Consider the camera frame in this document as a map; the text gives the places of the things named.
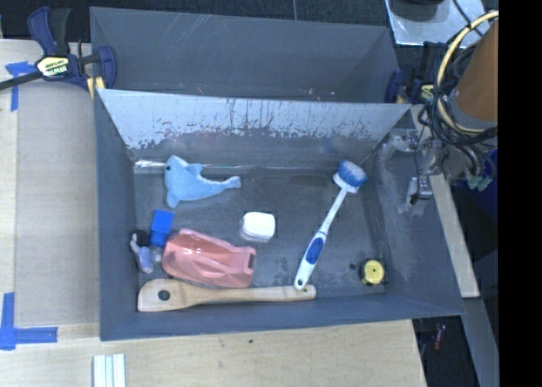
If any wooden spatula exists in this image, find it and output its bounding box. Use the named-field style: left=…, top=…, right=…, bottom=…
left=136, top=278, right=318, bottom=313

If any grey metal bin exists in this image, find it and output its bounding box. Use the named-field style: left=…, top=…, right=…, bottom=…
left=88, top=6, right=467, bottom=342

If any pale wood flat board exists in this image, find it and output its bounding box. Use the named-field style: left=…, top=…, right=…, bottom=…
left=14, top=78, right=102, bottom=329

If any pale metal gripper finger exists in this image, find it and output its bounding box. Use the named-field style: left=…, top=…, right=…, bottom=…
left=380, top=130, right=421, bottom=161
left=397, top=176, right=434, bottom=217

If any white soap bar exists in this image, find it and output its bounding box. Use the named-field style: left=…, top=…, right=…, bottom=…
left=240, top=211, right=277, bottom=244

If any blue toy dolphin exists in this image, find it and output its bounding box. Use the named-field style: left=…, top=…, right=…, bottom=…
left=163, top=154, right=243, bottom=210

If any blue and white dish brush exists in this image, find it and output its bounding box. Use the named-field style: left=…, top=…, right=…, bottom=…
left=293, top=159, right=368, bottom=291

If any pale purple toy figure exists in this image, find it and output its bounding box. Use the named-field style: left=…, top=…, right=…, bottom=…
left=129, top=229, right=156, bottom=275

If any blue block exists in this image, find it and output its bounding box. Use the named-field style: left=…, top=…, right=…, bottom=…
left=148, top=208, right=176, bottom=248

